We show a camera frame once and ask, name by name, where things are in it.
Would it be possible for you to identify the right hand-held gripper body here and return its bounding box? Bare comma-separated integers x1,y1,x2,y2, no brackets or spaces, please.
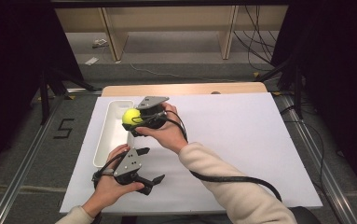
135,95,171,130

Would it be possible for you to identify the yellow tennis ball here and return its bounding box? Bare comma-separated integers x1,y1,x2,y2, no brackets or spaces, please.
121,107,144,126

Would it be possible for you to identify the small grey floor litter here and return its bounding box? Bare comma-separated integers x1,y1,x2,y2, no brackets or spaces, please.
91,38,109,49

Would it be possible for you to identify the wooden shelf unit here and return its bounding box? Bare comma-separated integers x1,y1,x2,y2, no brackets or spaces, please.
54,6,289,62

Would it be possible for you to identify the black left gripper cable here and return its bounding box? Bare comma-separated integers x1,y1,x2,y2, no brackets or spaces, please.
91,151,128,190

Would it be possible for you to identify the white plastic bin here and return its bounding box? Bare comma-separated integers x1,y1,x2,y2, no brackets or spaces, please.
92,99,136,168

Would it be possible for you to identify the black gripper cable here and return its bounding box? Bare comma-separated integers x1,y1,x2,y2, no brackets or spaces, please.
91,151,128,190
130,110,283,203

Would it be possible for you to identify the person's left hand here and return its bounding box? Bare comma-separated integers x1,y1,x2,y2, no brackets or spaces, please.
89,143,145,210

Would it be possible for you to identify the white floor cable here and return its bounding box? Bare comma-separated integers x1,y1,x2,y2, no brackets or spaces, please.
129,63,240,83

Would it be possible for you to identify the wooden table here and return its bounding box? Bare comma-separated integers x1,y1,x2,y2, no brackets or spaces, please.
101,81,268,97

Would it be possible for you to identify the thin black floor cable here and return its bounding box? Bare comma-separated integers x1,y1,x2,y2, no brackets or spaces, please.
286,105,327,188

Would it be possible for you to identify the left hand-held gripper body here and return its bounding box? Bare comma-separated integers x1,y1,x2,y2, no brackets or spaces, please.
113,147,146,187

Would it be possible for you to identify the aluminium floor rail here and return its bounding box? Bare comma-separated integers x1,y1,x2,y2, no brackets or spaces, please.
0,96,65,224
278,92,357,224

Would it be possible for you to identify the black metal stand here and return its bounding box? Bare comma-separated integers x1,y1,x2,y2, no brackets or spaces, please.
37,66,98,125
256,52,305,120

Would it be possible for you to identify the white board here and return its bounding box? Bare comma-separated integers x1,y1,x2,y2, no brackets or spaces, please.
59,92,323,216

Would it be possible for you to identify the person's right hand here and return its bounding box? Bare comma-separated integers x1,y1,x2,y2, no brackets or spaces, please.
134,102,189,155

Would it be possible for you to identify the bundle of black hanging cables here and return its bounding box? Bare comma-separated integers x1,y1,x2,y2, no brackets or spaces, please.
233,5,280,73

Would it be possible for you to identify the white paper floor scrap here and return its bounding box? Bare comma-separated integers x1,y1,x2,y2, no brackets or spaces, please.
84,56,100,66

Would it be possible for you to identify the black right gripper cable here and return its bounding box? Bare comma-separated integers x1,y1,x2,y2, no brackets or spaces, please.
130,110,283,203

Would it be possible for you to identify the dark curtain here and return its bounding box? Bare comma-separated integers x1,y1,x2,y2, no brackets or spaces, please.
0,0,84,185
272,0,357,194

